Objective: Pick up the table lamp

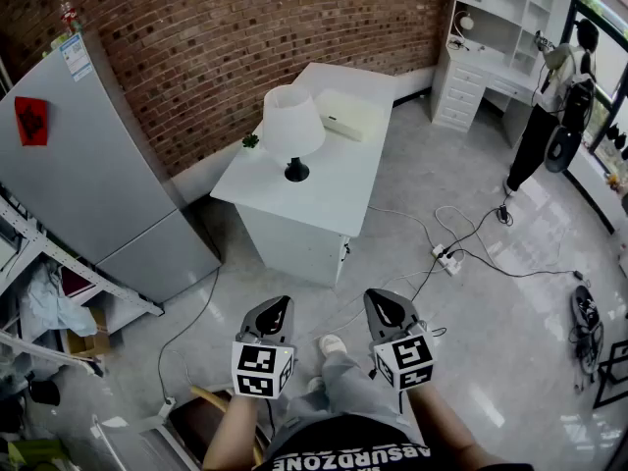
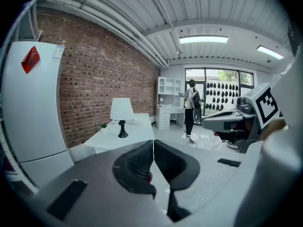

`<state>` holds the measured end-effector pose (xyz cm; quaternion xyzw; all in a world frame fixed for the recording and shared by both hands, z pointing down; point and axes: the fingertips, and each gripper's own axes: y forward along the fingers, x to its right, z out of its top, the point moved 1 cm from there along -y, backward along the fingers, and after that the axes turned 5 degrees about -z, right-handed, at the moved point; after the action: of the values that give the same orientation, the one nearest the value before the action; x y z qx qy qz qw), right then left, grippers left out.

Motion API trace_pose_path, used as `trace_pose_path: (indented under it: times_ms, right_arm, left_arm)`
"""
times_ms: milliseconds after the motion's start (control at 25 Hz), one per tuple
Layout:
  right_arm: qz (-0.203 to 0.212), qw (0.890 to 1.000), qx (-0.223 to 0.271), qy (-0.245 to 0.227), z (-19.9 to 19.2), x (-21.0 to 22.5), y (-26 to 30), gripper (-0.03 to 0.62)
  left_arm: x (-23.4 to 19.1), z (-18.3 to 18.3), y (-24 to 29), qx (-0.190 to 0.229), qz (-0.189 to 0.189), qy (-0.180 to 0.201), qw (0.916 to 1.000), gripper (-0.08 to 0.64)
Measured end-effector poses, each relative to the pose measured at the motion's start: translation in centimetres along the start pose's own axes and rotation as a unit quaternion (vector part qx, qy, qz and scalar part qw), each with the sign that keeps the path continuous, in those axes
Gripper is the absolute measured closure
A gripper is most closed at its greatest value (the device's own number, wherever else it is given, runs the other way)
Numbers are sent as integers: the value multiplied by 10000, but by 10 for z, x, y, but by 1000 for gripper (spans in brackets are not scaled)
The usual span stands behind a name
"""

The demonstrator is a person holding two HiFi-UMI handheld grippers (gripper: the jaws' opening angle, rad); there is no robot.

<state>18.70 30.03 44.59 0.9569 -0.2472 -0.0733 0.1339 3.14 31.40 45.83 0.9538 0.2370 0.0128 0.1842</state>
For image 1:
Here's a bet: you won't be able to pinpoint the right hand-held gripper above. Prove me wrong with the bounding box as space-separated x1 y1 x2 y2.
363 288 437 392

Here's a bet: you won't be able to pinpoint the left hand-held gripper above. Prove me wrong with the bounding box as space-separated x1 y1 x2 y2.
231 295 297 400

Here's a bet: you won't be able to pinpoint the white table lamp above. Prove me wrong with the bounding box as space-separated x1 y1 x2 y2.
262 84 327 183

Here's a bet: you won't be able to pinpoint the person's left forearm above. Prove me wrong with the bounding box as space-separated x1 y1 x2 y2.
201 392 270 471

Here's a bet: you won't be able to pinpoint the person's right forearm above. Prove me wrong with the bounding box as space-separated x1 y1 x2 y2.
405 385 493 471

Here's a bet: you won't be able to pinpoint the white desk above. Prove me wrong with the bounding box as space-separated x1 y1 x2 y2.
209 61 397 288

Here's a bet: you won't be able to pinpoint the white shelf cabinet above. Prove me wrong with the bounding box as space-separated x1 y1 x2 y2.
430 0 578 149

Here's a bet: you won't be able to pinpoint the person's grey trousers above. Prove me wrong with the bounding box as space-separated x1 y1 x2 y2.
267 350 409 456

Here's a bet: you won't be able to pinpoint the wooden chair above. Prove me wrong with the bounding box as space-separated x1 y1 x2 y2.
169 385 270 471

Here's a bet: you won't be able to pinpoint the person's black printed shirt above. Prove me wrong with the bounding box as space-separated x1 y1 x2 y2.
253 412 535 471

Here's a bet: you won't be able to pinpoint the cardboard box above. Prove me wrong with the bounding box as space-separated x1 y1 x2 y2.
65 306 112 358

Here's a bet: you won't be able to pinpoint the cream flat box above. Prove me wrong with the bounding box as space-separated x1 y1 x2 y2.
313 88 389 142

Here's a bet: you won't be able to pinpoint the white metal shelf rack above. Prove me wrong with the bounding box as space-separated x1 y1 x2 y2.
0 183 166 362

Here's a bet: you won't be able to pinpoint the pale blue plastic bag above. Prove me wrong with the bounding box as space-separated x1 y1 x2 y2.
26 261 99 339

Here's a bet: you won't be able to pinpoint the silver refrigerator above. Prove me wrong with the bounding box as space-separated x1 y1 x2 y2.
0 31 222 306

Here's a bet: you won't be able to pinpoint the black round device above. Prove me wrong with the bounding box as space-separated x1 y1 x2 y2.
544 125 584 174

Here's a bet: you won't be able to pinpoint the red paper sticker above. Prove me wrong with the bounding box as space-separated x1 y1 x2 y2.
13 95 50 147

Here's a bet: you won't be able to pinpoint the blue white label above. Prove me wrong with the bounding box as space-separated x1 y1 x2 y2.
59 34 94 82

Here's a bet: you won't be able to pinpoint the red label bottle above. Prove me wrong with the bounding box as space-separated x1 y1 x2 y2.
57 0 82 36

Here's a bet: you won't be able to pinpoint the thin dark floor cable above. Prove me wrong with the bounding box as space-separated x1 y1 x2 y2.
156 266 222 411

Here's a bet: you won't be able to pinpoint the black floor cable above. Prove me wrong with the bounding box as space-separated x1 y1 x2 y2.
410 202 586 304

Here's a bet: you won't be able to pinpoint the white floor cable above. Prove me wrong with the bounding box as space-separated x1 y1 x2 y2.
367 205 497 284

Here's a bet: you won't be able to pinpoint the black device with cables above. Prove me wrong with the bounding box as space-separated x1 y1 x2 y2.
567 285 605 393

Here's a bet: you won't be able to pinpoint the black metal frame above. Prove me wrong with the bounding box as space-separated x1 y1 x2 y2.
592 339 628 411

